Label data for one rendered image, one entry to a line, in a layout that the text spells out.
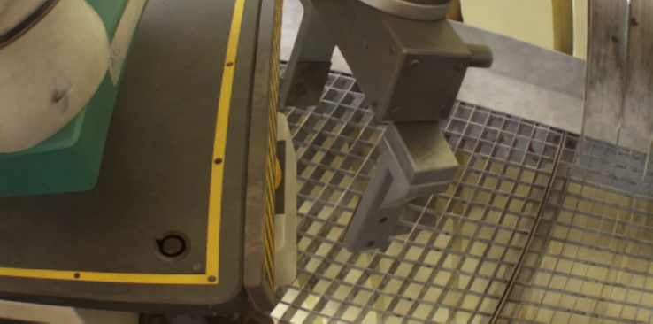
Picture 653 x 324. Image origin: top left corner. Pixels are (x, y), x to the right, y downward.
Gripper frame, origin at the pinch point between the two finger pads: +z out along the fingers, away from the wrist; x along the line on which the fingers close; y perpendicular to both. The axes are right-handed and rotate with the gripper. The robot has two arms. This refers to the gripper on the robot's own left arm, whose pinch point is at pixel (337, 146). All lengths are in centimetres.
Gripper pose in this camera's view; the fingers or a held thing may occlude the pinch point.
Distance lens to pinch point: 53.0
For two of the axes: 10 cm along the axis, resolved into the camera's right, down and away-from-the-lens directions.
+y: 9.2, -0.5, 3.9
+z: -2.4, 7.2, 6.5
